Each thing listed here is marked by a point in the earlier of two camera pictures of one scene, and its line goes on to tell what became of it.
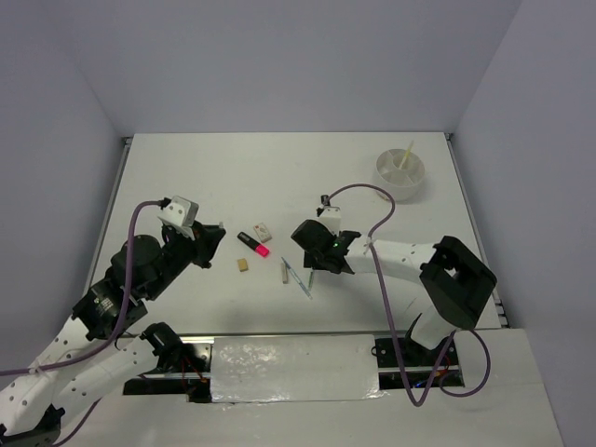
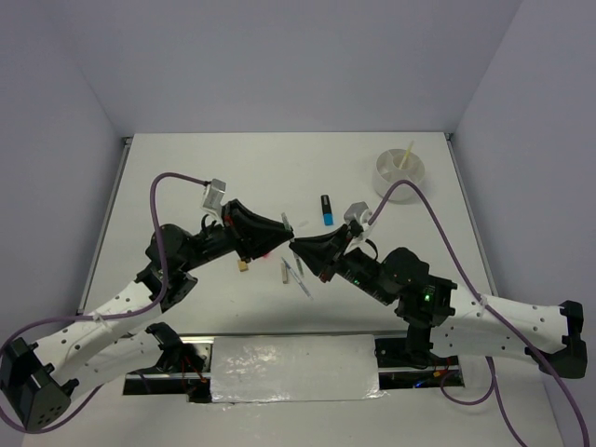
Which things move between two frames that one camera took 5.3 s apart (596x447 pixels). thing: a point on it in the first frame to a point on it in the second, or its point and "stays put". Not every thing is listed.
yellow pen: (406, 155) stays put
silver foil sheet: (273, 369) stays put
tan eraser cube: (242, 264) stays put
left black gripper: (206, 241) to (253, 235)
